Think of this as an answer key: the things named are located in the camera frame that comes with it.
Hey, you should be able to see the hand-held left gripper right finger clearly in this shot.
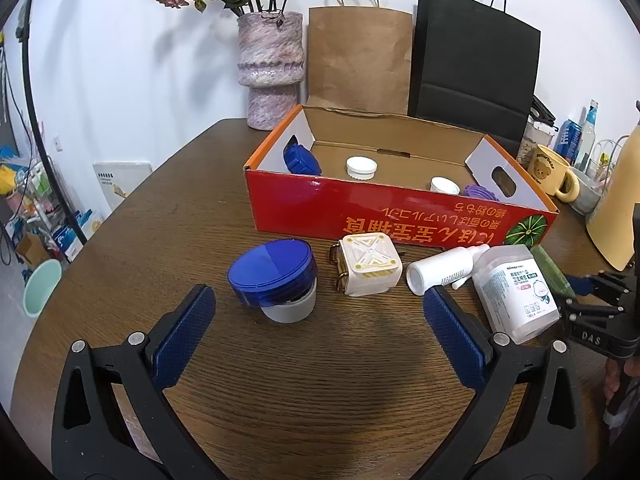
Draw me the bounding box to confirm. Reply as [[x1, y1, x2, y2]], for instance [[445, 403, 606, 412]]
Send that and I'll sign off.
[[422, 285, 586, 480]]

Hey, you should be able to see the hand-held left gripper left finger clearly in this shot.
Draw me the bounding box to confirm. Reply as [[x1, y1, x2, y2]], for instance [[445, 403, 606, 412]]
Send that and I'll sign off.
[[51, 284, 221, 480]]

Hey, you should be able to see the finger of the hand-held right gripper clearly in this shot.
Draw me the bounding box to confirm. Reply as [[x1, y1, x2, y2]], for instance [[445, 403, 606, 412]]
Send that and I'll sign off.
[[556, 292, 626, 318], [566, 269, 640, 306]]

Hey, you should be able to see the green spray bottle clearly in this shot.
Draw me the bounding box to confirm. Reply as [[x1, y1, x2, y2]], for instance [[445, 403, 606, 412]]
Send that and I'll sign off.
[[530, 244, 578, 301]]

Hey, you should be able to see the white spray bottle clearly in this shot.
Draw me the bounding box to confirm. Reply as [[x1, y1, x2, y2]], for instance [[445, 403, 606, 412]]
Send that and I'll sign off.
[[405, 244, 491, 296]]

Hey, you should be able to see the cream square container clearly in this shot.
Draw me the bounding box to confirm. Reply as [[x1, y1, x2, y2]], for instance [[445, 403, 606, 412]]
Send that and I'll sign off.
[[328, 233, 404, 297]]

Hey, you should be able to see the blue round jar lid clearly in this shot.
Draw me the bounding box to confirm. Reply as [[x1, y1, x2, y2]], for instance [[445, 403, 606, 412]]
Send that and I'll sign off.
[[227, 239, 318, 308]]

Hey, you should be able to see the white jar base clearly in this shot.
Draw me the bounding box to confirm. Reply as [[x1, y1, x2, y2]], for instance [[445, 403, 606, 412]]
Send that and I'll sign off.
[[260, 280, 317, 324]]

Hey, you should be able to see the purple ribbed lid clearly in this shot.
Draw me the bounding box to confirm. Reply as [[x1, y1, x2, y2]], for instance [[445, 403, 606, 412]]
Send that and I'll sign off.
[[463, 184, 501, 202]]

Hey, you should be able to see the red cardboard box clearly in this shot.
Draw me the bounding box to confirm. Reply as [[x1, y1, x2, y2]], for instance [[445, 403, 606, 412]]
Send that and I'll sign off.
[[243, 104, 560, 252]]

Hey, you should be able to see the large white ribbed lid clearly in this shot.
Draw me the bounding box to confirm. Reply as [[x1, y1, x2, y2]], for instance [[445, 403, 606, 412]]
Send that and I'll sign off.
[[345, 156, 377, 181]]

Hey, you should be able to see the blue ribbed lid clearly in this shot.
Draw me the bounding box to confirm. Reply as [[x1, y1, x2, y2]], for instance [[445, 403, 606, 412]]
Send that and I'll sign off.
[[283, 143, 322, 177]]

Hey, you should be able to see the person's right hand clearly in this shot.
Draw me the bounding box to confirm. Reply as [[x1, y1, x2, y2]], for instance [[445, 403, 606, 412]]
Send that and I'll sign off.
[[603, 357, 640, 403]]

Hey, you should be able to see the yellow thermos jug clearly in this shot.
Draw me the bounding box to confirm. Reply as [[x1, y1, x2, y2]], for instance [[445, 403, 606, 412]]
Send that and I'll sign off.
[[586, 120, 640, 272]]

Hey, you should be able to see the pale grey bowl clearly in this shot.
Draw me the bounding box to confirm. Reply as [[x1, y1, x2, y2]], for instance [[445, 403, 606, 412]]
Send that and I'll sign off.
[[567, 166, 608, 216]]

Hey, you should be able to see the yellow bear mug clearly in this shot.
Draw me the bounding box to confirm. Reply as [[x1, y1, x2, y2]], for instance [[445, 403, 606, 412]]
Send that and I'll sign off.
[[529, 144, 581, 203]]

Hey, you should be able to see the blue drink can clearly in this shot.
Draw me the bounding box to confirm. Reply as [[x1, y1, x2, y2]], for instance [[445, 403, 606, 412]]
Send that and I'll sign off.
[[556, 119, 583, 166]]

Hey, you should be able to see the clear storage jar black lid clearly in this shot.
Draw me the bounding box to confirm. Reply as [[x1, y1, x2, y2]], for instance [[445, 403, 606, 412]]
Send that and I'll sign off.
[[517, 95, 558, 170]]

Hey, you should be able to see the glass bottle blue label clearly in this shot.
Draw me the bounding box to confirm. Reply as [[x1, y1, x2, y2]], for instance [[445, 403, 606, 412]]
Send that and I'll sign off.
[[575, 100, 600, 171]]

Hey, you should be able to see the pale green waste bin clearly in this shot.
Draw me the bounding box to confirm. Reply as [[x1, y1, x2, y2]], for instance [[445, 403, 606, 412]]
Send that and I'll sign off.
[[23, 258, 63, 317]]

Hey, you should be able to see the white printed board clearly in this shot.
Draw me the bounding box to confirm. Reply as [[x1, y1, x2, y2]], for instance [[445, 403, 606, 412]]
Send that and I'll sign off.
[[92, 161, 152, 209]]

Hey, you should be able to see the colourful toy clutter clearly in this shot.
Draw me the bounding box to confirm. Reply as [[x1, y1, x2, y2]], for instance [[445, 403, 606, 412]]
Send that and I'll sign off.
[[0, 145, 106, 266]]

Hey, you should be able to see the black paper bag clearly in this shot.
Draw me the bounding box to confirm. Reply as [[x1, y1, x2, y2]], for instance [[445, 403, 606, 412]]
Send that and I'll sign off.
[[407, 0, 542, 158]]

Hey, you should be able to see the black light stand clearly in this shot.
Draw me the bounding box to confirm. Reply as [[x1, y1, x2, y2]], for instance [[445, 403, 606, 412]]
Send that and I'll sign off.
[[15, 0, 81, 261]]

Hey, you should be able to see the dark grey cabinet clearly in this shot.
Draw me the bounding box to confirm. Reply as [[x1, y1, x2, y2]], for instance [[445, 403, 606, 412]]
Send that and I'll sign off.
[[0, 30, 18, 161]]

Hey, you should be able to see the pink textured vase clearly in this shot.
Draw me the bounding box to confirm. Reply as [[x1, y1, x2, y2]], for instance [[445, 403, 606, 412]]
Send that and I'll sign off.
[[236, 10, 306, 131]]

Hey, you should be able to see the brown paper bag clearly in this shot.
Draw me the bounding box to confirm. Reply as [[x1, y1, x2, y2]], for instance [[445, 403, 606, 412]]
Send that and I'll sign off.
[[307, 0, 415, 117]]

